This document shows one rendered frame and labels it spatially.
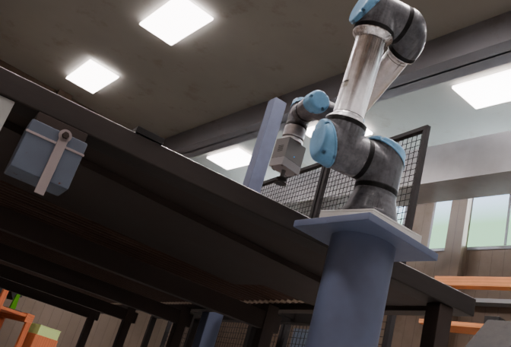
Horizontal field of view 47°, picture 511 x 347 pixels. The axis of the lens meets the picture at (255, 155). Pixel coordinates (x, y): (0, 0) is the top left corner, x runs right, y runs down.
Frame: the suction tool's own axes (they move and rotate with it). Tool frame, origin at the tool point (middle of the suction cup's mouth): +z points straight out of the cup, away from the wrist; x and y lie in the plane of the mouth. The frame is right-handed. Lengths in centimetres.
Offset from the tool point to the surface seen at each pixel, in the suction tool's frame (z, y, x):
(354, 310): 41, 8, 47
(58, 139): 27, 76, 9
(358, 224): 22, 15, 49
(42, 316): 9, -390, -1023
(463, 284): -104, -415, -168
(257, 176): -72, -110, -151
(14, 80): 17, 89, 4
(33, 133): 28, 81, 8
